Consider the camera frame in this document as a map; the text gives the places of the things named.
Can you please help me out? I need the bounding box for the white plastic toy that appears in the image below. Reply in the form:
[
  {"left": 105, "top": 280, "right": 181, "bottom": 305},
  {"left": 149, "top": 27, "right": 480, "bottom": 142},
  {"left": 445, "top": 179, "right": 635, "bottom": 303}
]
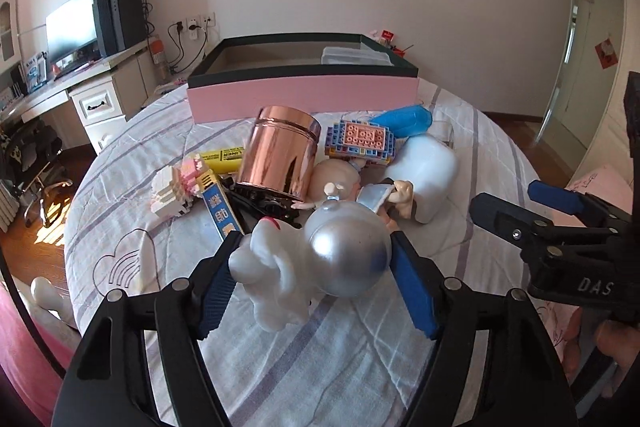
[{"left": 30, "top": 276, "right": 73, "bottom": 323}]

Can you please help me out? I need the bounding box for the rose gold metal can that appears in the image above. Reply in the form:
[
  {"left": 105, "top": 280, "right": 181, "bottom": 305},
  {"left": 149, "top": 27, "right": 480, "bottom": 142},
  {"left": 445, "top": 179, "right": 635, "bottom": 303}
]
[{"left": 234, "top": 105, "right": 322, "bottom": 204}]

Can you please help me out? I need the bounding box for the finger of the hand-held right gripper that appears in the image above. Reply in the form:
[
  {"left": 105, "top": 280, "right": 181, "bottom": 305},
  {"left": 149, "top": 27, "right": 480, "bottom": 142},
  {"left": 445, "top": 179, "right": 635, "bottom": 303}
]
[
  {"left": 527, "top": 179, "right": 626, "bottom": 233},
  {"left": 469, "top": 192, "right": 566, "bottom": 268}
]

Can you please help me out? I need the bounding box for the colourful building block plate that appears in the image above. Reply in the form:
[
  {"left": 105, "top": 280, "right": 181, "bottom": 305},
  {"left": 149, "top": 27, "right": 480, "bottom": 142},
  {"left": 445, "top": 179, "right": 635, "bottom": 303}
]
[{"left": 324, "top": 119, "right": 398, "bottom": 166}]

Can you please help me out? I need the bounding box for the white radiator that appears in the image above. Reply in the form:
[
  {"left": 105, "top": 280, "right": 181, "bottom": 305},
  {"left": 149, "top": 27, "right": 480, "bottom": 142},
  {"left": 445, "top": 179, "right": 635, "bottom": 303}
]
[{"left": 0, "top": 189, "right": 23, "bottom": 233}]

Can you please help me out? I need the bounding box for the clear plastic box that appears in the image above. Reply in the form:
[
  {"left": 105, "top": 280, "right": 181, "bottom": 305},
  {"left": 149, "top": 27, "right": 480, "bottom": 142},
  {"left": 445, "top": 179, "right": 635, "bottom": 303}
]
[{"left": 320, "top": 46, "right": 393, "bottom": 66}]

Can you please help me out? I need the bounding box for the white plastic jar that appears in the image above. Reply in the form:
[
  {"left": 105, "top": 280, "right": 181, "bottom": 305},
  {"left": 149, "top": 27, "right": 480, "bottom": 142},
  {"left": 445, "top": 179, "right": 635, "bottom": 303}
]
[{"left": 387, "top": 137, "right": 459, "bottom": 226}]

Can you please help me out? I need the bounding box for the pink blanket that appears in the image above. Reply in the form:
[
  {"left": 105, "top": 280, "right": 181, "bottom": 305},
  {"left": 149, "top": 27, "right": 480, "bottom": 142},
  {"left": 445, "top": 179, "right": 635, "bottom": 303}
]
[{"left": 0, "top": 284, "right": 76, "bottom": 413}]

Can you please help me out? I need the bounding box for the white glass door cabinet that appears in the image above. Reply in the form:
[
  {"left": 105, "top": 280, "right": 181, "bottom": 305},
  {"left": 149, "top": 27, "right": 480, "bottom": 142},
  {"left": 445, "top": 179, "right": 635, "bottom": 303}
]
[{"left": 0, "top": 0, "right": 22, "bottom": 64}]

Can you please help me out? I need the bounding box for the white door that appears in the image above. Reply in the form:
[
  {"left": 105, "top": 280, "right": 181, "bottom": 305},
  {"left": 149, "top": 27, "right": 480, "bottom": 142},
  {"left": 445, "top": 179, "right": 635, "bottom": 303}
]
[{"left": 537, "top": 0, "right": 626, "bottom": 152}]

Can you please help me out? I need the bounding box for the black computer tower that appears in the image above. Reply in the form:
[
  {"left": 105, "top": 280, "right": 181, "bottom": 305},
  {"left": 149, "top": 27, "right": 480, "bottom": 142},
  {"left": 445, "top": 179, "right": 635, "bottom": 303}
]
[{"left": 91, "top": 0, "right": 150, "bottom": 56}]

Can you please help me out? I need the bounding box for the bed with striped sheet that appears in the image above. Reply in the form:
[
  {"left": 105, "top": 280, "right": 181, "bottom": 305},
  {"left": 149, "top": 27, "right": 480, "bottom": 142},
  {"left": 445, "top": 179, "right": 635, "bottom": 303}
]
[{"left": 62, "top": 82, "right": 576, "bottom": 427}]

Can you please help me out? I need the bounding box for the white desk with drawers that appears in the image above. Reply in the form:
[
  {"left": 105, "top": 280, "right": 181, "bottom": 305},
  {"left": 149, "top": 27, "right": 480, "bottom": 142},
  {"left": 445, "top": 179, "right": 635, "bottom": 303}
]
[{"left": 0, "top": 39, "right": 163, "bottom": 155}]

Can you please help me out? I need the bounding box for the yellow highlighter box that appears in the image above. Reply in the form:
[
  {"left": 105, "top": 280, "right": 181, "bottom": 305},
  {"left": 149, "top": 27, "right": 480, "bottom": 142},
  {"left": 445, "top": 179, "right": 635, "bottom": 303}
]
[{"left": 196, "top": 147, "right": 247, "bottom": 176}]

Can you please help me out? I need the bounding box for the white wardrobe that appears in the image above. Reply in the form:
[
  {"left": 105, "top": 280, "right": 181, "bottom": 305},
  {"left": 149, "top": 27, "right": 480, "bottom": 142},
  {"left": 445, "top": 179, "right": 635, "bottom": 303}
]
[{"left": 570, "top": 0, "right": 640, "bottom": 188}]

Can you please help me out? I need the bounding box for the black keyboard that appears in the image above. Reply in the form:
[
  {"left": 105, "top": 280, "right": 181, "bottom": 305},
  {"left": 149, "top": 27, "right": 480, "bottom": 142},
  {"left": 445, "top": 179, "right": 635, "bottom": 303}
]
[{"left": 52, "top": 57, "right": 98, "bottom": 78}]

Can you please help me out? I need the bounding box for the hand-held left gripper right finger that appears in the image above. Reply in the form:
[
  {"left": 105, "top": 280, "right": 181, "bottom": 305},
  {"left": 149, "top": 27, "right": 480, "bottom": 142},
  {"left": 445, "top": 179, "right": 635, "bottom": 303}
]
[{"left": 390, "top": 231, "right": 591, "bottom": 427}]

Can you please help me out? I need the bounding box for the red toy box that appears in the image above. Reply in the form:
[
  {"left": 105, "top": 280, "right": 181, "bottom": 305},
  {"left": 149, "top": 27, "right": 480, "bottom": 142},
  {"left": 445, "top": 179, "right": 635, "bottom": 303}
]
[{"left": 377, "top": 28, "right": 402, "bottom": 50}]

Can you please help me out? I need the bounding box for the red door decoration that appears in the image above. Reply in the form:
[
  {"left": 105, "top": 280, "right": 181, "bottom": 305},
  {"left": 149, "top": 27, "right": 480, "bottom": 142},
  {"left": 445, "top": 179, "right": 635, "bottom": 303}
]
[{"left": 595, "top": 38, "right": 618, "bottom": 68}]

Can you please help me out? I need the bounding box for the white silver astronaut figurine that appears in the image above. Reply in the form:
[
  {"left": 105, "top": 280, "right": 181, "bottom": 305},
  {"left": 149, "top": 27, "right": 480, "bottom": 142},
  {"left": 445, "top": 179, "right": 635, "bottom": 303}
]
[{"left": 229, "top": 202, "right": 392, "bottom": 333}]

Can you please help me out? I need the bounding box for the person's right hand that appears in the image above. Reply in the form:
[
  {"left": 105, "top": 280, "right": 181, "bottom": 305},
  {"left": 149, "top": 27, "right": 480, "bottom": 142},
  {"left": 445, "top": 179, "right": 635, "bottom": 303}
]
[{"left": 564, "top": 307, "right": 640, "bottom": 400}]

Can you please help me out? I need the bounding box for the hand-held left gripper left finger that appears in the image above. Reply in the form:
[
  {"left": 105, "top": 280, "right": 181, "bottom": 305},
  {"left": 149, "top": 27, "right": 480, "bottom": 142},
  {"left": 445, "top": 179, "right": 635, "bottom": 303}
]
[{"left": 50, "top": 229, "right": 246, "bottom": 427}]

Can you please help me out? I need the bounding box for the blue white box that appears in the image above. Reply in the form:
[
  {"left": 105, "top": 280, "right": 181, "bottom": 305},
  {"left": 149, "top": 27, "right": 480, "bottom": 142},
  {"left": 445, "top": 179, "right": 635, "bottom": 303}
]
[{"left": 22, "top": 52, "right": 49, "bottom": 86}]

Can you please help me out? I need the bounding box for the black hair claw clip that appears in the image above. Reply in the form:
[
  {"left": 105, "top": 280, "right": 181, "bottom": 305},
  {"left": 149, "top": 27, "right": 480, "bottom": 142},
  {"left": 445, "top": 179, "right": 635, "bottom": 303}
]
[{"left": 222, "top": 177, "right": 303, "bottom": 228}]

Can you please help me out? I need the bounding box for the orange bottle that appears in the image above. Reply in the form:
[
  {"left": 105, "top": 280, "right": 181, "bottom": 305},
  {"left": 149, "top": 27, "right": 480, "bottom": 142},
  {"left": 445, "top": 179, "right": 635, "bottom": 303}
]
[{"left": 150, "top": 36, "right": 167, "bottom": 82}]

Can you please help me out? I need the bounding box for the black power cable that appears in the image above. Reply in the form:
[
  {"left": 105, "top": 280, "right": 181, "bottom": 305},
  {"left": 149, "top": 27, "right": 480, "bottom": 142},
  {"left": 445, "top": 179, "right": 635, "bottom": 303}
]
[
  {"left": 177, "top": 27, "right": 208, "bottom": 70},
  {"left": 167, "top": 26, "right": 183, "bottom": 75}
]

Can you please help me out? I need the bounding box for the baby doll with pacifier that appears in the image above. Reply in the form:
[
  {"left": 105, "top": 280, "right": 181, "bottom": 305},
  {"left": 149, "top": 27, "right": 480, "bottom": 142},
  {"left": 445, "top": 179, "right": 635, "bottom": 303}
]
[{"left": 291, "top": 157, "right": 416, "bottom": 228}]

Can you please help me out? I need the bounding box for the computer monitor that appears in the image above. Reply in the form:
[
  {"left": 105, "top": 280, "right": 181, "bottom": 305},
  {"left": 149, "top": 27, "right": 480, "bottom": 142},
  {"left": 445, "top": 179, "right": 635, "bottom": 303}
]
[{"left": 45, "top": 0, "right": 101, "bottom": 72}]

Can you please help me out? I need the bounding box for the office chair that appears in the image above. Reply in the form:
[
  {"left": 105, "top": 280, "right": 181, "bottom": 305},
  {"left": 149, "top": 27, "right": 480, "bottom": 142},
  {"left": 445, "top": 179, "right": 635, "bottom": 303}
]
[{"left": 0, "top": 119, "right": 73, "bottom": 228}]

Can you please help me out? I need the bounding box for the pink storage box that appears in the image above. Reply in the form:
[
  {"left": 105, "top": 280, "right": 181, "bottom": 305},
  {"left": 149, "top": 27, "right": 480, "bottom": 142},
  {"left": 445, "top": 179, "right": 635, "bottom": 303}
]
[{"left": 186, "top": 33, "right": 419, "bottom": 125}]

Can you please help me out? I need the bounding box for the blue yellow paper box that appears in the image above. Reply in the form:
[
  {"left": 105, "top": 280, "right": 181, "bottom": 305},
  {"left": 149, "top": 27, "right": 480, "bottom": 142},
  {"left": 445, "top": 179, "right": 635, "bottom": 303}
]
[{"left": 196, "top": 171, "right": 246, "bottom": 244}]

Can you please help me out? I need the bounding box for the pink white block figure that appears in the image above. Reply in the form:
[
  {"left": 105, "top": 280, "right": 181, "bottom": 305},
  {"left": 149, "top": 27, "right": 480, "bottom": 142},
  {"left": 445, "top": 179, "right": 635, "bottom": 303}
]
[{"left": 148, "top": 155, "right": 210, "bottom": 219}]

